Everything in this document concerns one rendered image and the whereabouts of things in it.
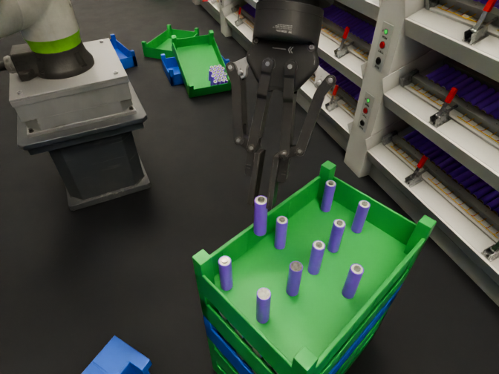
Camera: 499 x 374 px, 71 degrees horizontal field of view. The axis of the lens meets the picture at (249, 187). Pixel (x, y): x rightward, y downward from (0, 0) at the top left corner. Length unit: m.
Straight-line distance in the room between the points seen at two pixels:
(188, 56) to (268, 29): 1.43
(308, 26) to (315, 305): 0.36
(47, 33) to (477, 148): 1.01
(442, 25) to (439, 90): 0.16
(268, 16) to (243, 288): 0.36
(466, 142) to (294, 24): 0.62
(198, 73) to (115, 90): 0.81
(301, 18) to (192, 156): 0.95
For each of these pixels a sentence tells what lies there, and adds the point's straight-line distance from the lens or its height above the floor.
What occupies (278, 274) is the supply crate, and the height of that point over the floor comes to 0.32.
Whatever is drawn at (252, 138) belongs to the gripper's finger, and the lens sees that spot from 0.43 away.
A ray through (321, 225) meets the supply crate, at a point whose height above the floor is 0.32.
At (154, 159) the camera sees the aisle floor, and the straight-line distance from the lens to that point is 1.31.
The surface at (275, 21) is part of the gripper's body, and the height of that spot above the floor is 0.67.
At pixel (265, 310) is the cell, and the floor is 0.36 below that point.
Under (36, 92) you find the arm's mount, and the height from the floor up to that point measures 0.39.
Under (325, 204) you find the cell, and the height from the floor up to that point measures 0.34.
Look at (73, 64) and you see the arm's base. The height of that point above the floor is 0.41.
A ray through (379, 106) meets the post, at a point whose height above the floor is 0.27.
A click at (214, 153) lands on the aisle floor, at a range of 1.30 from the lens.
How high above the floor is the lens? 0.79
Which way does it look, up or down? 43 degrees down
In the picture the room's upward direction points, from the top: straight up
